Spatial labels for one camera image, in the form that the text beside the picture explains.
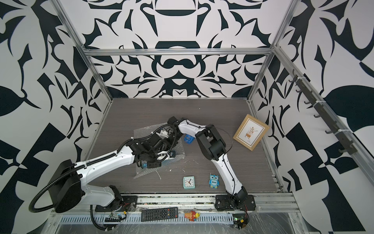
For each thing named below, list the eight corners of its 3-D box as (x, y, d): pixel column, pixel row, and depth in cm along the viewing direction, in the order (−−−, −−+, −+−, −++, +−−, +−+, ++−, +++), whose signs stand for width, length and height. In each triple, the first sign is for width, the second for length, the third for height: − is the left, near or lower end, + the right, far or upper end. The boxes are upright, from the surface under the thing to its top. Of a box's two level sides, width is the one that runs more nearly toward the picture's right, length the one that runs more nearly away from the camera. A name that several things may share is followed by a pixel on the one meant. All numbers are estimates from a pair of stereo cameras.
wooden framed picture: (232, 139, 99) (238, 126, 87) (240, 128, 105) (247, 113, 93) (252, 152, 93) (262, 139, 81) (260, 139, 99) (270, 125, 87)
